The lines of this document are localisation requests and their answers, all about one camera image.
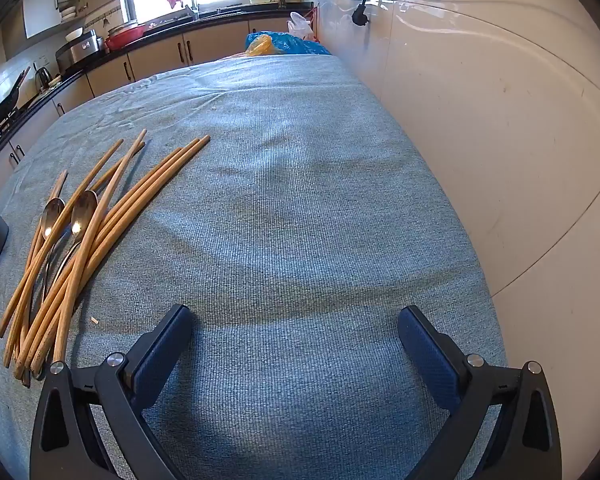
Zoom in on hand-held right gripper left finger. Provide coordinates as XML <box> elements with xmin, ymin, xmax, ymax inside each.
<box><xmin>29</xmin><ymin>304</ymin><xmax>193</xmax><ymax>480</ymax></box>

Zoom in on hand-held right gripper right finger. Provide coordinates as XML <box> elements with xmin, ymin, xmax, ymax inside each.
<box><xmin>397</xmin><ymin>305</ymin><xmax>563</xmax><ymax>480</ymax></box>

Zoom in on pile of wooden chopsticks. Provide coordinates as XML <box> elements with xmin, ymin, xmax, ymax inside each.
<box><xmin>0</xmin><ymin>129</ymin><xmax>211</xmax><ymax>388</ymax></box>

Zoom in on metal spoon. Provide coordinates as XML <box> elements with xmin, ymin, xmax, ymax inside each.
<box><xmin>50</xmin><ymin>190</ymin><xmax>99</xmax><ymax>291</ymax></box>
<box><xmin>39</xmin><ymin>198</ymin><xmax>66</xmax><ymax>308</ymax></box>

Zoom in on blue-grey table cloth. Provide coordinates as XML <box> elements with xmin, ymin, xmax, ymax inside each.
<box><xmin>0</xmin><ymin>52</ymin><xmax>509</xmax><ymax>480</ymax></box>

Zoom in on black frying pan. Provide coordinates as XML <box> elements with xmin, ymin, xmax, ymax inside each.
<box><xmin>0</xmin><ymin>67</ymin><xmax>32</xmax><ymax>134</ymax></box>

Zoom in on beige base cabinets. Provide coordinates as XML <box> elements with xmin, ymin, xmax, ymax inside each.
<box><xmin>0</xmin><ymin>17</ymin><xmax>292</xmax><ymax>187</ymax></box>

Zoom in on silver rice cooker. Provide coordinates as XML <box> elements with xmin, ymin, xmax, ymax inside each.
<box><xmin>55</xmin><ymin>30</ymin><xmax>105</xmax><ymax>74</ymax></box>

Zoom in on red basin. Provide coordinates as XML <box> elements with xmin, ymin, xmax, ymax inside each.
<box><xmin>104</xmin><ymin>25</ymin><xmax>146</xmax><ymax>51</ymax></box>

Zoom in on blue plastic bag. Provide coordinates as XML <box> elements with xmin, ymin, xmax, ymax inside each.
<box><xmin>245</xmin><ymin>31</ymin><xmax>332</xmax><ymax>57</ymax></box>

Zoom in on white plastic bag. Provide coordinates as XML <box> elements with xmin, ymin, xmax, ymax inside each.
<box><xmin>287</xmin><ymin>12</ymin><xmax>315</xmax><ymax>41</ymax></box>

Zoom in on open dish shelf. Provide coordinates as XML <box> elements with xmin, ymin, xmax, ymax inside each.
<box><xmin>22</xmin><ymin>0</ymin><xmax>88</xmax><ymax>40</ymax></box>

